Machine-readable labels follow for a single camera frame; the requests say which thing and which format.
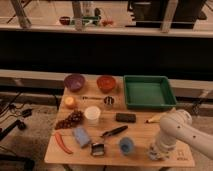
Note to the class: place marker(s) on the black rectangular sponge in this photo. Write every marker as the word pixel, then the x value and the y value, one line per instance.
pixel 129 118

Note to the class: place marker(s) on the orange bowl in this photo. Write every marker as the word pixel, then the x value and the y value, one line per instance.
pixel 106 83

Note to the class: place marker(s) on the blue small bowl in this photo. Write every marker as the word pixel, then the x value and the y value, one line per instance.
pixel 126 145

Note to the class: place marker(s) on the green background object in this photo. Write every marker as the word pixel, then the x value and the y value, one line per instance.
pixel 86 21

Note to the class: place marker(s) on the wooden table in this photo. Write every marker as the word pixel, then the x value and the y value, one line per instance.
pixel 141 133

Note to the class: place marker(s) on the dark red background bowl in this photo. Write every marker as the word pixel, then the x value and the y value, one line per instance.
pixel 64 20

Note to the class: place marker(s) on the red chili pepper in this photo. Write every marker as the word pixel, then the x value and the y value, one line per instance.
pixel 61 144

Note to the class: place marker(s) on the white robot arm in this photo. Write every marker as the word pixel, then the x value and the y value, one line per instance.
pixel 177 126

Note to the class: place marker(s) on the white plastic cup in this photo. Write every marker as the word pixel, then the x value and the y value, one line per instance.
pixel 92 114

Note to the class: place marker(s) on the purple bowl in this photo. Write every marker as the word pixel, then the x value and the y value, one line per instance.
pixel 74 82

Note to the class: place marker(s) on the banana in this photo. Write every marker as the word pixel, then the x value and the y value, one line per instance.
pixel 154 119

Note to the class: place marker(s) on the green plastic tray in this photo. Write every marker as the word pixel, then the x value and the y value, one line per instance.
pixel 148 92

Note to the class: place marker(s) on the blue folded cloth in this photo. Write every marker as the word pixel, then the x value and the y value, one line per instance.
pixel 81 136

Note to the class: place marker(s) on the bunch of dark grapes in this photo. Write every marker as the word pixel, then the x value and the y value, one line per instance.
pixel 75 118

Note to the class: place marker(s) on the orange fruit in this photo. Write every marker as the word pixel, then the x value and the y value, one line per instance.
pixel 70 102

